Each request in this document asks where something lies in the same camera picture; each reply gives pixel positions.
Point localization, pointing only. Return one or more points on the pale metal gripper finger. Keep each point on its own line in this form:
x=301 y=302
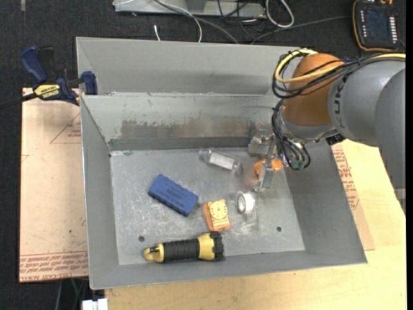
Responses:
x=266 y=177

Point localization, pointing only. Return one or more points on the orange round fruit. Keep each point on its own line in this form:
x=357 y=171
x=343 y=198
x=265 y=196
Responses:
x=277 y=164

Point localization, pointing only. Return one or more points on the white tape roll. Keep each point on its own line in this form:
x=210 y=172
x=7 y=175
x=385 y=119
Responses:
x=246 y=202

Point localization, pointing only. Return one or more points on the clear plastic bottle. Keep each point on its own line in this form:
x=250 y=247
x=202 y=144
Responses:
x=221 y=161

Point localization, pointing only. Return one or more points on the orange toy clock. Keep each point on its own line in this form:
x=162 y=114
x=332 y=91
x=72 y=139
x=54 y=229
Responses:
x=217 y=214

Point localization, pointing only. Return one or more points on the blue sponge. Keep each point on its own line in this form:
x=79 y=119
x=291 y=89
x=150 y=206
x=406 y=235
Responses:
x=173 y=194

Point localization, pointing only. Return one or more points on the yellow and black flashlight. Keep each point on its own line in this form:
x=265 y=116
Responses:
x=187 y=249

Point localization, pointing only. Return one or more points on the grey metal bin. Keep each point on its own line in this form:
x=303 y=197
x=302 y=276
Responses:
x=167 y=69

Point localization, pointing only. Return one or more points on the brown cardboard board red print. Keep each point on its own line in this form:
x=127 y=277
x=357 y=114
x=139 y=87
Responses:
x=48 y=179

